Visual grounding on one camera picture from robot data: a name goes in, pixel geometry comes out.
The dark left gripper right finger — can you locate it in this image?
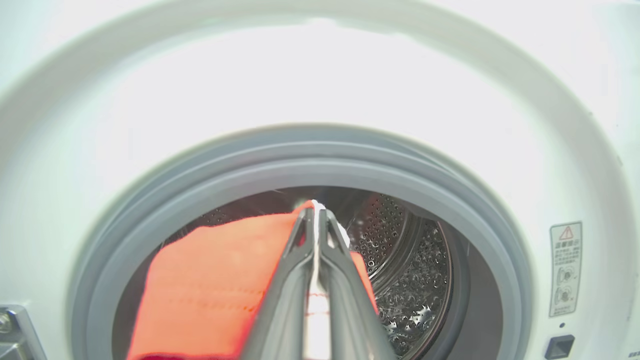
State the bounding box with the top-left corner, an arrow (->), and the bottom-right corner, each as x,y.
319,209 -> 396,360

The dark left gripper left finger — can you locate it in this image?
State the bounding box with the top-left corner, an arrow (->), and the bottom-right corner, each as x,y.
242,207 -> 316,360

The white front-load washing machine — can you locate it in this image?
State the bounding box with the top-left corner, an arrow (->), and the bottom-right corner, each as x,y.
0,0 -> 640,360

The red white garment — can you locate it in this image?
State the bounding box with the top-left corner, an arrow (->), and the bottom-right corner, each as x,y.
127,200 -> 378,360

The grey warning sticker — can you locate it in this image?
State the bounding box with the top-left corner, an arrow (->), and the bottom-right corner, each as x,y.
549,221 -> 583,318

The metal door hinge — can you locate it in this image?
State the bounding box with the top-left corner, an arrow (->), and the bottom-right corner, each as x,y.
0,305 -> 48,360

